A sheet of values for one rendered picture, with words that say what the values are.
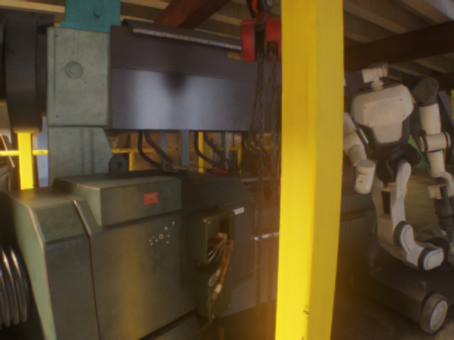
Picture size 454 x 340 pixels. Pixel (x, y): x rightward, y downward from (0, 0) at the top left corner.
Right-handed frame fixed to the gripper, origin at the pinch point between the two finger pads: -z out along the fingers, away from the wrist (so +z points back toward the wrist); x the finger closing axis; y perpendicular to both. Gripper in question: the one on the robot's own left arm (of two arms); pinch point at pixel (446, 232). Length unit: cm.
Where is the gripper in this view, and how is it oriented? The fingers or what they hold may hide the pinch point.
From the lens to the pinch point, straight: 184.2
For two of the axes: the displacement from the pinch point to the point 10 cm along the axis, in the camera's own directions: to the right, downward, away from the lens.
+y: 8.9, -1.8, -4.1
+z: -2.2, -9.7, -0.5
